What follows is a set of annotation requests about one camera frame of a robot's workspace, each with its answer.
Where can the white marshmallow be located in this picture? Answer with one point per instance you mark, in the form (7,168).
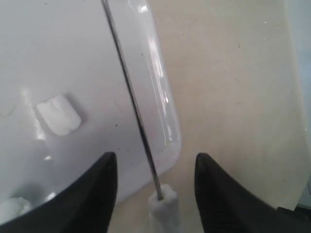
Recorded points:
(164,214)
(14,207)
(59,115)

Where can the white plastic tray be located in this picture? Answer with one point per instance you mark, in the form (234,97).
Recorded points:
(65,47)

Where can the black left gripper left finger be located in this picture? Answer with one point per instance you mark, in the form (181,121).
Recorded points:
(86,206)

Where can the thin metal skewer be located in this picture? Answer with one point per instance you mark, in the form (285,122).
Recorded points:
(126,74)

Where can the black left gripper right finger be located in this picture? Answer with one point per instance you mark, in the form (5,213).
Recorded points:
(227,207)

